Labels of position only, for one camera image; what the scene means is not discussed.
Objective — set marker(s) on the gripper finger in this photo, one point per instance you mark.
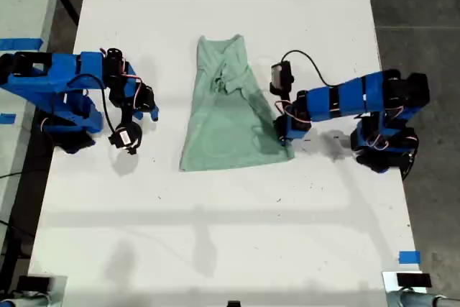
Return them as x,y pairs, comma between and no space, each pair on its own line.
138,115
283,142
155,113

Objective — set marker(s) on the pale green T-shirt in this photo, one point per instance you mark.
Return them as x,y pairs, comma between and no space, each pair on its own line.
223,134

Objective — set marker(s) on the blue and black arm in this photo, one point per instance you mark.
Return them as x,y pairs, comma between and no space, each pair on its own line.
345,100
43,77

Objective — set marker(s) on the long blue tape strip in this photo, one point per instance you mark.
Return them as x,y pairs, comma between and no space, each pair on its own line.
18,44

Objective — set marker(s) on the square blue tape piece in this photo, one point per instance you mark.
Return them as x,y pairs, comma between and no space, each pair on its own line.
409,257

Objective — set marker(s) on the small black box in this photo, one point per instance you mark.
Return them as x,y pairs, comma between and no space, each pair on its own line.
413,280
34,283

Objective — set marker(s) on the pale grey tube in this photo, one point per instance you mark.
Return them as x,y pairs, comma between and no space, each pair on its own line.
25,301
417,300

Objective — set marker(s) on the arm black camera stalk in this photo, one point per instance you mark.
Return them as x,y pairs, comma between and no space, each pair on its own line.
125,116
286,100

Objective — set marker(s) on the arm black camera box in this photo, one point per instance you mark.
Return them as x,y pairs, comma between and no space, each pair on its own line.
281,75
125,138

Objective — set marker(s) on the white metal bracket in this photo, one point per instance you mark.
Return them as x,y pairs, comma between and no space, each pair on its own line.
389,280

